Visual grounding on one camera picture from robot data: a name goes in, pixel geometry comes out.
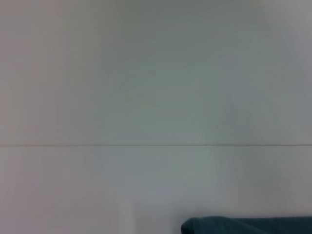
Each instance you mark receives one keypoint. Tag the teal blue shirt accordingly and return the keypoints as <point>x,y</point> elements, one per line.
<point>243,225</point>

